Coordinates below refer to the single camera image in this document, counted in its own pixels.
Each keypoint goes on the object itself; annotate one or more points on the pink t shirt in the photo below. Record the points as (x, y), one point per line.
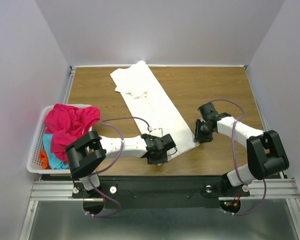
(66, 124)

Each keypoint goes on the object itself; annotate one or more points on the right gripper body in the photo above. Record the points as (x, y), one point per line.
(203, 120)

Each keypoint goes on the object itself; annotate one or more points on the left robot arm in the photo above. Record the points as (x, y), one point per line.
(86, 153)

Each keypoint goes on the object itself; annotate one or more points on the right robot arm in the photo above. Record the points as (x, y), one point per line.
(266, 155)

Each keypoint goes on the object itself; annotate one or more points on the white plastic laundry basket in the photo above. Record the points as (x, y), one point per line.
(34, 164)

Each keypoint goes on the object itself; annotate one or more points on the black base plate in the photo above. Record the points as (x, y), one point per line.
(157, 192)

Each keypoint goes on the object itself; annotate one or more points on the white t shirt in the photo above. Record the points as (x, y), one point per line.
(145, 98)

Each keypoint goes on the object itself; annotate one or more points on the orange t shirt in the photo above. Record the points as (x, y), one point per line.
(44, 160)

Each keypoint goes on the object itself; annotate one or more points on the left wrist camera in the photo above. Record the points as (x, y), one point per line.
(150, 129)

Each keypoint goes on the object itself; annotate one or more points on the cyan t shirt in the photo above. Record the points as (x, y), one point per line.
(54, 162)

